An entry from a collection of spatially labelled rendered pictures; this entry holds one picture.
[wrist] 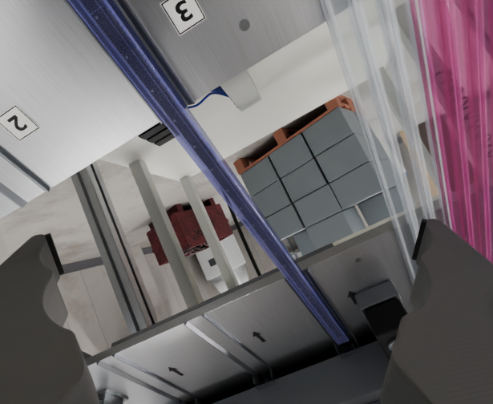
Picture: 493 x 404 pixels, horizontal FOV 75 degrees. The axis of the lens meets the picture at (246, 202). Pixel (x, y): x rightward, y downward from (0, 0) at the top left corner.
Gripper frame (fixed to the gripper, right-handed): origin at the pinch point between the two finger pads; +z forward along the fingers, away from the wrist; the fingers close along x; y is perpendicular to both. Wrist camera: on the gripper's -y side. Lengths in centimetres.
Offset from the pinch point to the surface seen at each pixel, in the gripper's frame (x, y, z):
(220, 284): -46, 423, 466
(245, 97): 2, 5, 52
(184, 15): -2.3, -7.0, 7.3
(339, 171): 81, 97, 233
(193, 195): -15, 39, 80
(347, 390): 10.9, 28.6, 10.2
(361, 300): 11.7, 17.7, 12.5
